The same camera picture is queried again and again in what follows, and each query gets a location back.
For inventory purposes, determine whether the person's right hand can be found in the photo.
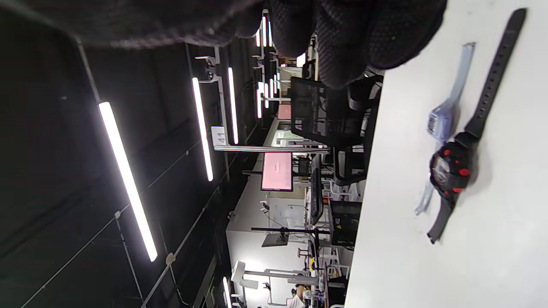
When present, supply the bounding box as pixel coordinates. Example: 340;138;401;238
0;0;448;90

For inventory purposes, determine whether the light blue watch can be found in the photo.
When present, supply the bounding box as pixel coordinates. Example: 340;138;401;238
414;42;477;216

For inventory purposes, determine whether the black red watch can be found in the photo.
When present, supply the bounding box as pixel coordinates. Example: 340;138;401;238
427;8;528;244

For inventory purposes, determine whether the black mesh office chair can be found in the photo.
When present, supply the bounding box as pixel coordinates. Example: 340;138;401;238
290;76;384;187

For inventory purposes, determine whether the ceiling light strip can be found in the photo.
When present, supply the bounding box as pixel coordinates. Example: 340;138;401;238
98;102;158;262
191;77;214;182
227;67;239;145

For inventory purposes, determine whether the grey metal ceiling beam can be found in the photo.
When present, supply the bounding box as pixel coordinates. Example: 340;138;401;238
213;145;331;154

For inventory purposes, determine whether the pink lit monitor screen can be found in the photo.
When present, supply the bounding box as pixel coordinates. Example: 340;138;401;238
261;152;294;192

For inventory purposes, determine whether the dark computer monitor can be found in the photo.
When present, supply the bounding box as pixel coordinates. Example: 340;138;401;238
309;168;325;226
329;200;363;247

